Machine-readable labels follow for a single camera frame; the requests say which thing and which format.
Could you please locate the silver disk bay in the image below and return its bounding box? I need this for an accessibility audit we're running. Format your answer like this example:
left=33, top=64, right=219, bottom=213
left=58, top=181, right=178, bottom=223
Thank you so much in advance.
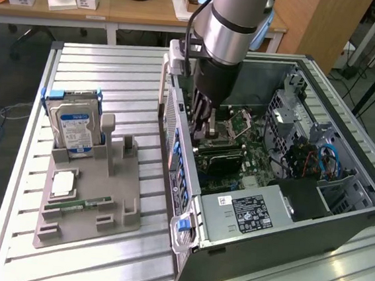
left=314, top=171, right=375, bottom=220

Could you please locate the red and black wire bundle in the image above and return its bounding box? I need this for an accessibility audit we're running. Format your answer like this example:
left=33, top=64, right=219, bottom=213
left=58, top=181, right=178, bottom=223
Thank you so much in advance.
left=285, top=141, right=324, bottom=181

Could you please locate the green RAM stick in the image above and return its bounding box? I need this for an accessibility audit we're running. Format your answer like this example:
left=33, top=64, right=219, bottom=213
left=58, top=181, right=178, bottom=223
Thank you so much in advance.
left=43, top=192, right=113, bottom=219

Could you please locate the silver CPU chip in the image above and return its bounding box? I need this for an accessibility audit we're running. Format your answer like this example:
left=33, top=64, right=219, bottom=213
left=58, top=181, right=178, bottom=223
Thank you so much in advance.
left=50, top=170, right=76, bottom=199

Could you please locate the CPU socket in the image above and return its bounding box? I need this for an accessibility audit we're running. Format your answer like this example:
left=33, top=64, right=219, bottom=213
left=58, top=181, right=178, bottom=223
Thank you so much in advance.
left=214, top=120, right=234, bottom=148

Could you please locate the open socket cover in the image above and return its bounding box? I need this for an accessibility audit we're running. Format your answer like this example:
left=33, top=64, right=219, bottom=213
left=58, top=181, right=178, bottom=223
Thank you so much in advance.
left=228, top=107, right=255, bottom=134

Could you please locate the grey parts rack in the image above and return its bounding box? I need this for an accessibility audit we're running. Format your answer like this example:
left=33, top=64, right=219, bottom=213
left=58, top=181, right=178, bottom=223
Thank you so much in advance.
left=32, top=106, right=151, bottom=259

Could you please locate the open black PC case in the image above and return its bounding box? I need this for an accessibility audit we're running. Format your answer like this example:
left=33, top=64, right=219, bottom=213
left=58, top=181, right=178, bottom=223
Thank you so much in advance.
left=140, top=41, right=375, bottom=281

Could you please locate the black GPU with metal bracket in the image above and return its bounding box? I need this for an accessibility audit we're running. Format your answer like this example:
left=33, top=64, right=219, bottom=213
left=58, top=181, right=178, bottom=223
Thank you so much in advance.
left=200, top=106, right=248, bottom=179

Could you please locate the white booklet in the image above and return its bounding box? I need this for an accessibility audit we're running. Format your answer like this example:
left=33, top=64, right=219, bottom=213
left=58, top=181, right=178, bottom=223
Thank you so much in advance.
left=170, top=0, right=198, bottom=23

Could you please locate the blue card retention latch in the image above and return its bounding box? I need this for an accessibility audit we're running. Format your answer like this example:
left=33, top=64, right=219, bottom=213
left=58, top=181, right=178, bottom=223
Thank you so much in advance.
left=166, top=126, right=197, bottom=215

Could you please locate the silver drive cage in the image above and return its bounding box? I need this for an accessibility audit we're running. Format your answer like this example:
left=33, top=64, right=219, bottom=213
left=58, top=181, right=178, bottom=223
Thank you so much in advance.
left=261, top=70, right=339, bottom=161

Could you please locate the green motherboard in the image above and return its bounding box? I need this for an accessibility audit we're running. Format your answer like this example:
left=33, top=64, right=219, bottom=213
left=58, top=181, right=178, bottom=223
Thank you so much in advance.
left=176, top=92, right=290, bottom=203

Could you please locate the grey power supply unit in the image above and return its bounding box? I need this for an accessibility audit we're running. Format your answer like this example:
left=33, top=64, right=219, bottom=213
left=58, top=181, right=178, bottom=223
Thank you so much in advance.
left=196, top=178, right=296, bottom=250

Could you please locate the wooden desk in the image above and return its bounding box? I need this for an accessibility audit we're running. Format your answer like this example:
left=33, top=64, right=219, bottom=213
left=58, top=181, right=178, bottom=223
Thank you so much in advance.
left=0, top=0, right=292, bottom=63

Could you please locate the black plastic air shroud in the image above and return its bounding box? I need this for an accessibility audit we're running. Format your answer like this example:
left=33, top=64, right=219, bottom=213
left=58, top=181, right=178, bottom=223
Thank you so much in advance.
left=275, top=173, right=337, bottom=227

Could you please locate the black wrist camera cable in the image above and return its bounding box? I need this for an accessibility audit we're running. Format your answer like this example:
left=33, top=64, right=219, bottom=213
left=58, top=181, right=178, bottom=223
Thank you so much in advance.
left=181, top=0, right=217, bottom=80

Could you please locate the black power adapter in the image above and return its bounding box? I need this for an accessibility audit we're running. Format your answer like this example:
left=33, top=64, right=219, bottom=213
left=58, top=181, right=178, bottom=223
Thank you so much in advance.
left=340, top=63, right=359, bottom=81

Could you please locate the white floor cable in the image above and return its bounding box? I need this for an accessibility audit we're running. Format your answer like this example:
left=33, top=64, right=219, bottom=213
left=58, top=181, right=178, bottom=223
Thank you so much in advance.
left=0, top=100, right=32, bottom=122

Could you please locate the hard disk in blue caddy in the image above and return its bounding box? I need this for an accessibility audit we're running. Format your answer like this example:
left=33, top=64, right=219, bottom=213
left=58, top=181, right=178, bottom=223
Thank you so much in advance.
left=35, top=83, right=105, bottom=158

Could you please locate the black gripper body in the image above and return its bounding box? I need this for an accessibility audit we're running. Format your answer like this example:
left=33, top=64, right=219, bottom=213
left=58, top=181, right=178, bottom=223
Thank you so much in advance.
left=190, top=57, right=245, bottom=108

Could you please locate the blue wire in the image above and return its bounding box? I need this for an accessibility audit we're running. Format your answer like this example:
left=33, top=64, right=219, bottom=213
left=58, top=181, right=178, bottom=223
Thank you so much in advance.
left=315, top=145, right=344, bottom=179

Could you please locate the blue case handle latch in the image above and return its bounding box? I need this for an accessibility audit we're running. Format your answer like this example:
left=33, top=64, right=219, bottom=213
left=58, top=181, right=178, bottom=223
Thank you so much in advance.
left=177, top=218, right=193, bottom=237

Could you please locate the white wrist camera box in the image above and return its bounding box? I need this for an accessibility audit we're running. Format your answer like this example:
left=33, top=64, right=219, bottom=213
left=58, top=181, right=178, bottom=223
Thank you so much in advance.
left=165, top=38, right=201, bottom=79

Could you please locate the black office chair base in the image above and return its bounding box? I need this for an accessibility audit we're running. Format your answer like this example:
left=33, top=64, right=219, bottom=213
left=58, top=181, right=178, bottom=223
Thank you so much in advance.
left=5, top=22, right=58, bottom=65

